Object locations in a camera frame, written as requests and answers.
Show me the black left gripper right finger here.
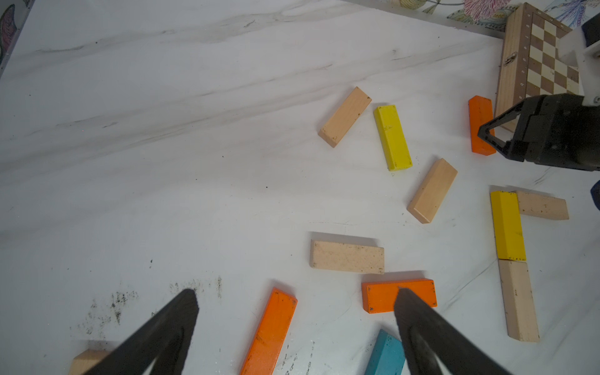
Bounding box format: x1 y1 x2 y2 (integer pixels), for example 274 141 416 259
394 287 508 374

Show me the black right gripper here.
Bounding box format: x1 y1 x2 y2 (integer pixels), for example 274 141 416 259
477 92 600 172

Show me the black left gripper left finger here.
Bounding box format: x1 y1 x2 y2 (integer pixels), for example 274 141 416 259
87 288 199 374

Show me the natural wood block top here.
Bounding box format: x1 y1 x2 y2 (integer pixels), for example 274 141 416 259
516 191 570 220

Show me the orange block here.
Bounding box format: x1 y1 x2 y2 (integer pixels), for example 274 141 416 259
468 95 496 156
361 278 438 314

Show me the yellow block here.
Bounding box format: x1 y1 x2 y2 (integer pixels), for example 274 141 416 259
373 106 413 171
490 191 527 262

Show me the natural wood block diagonal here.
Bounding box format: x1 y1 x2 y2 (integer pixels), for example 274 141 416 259
407 159 458 224

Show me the teal block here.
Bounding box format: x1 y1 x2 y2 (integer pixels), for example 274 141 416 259
364 329 406 375

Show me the wooden chessboard box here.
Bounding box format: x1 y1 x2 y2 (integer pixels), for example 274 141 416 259
495 3 580 117

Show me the orange block diagonal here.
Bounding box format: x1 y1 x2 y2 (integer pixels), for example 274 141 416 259
241 287 298 374

